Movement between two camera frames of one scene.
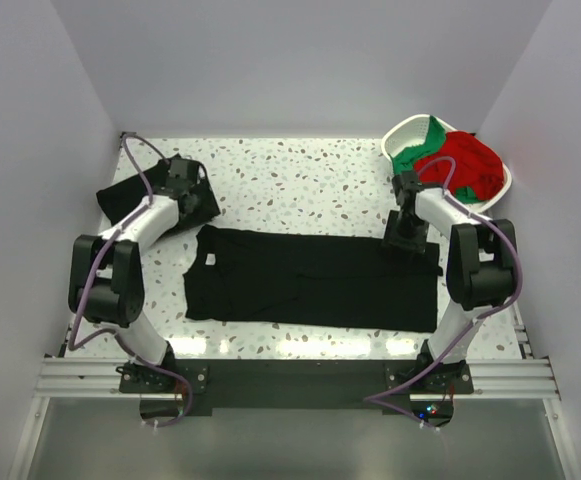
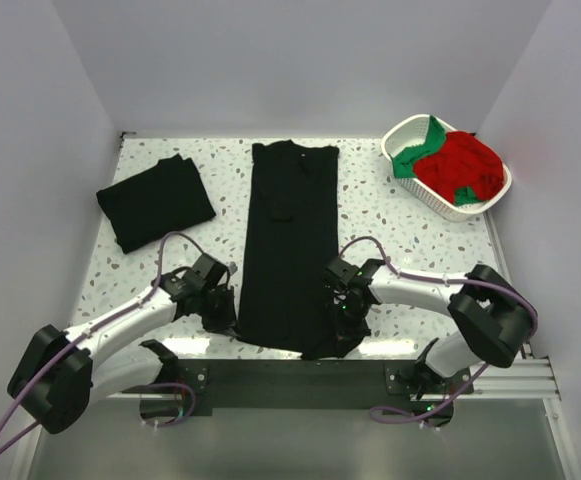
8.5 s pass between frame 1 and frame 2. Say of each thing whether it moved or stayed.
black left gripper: moved
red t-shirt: stayed
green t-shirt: stayed
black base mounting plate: stayed
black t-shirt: moved
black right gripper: moved
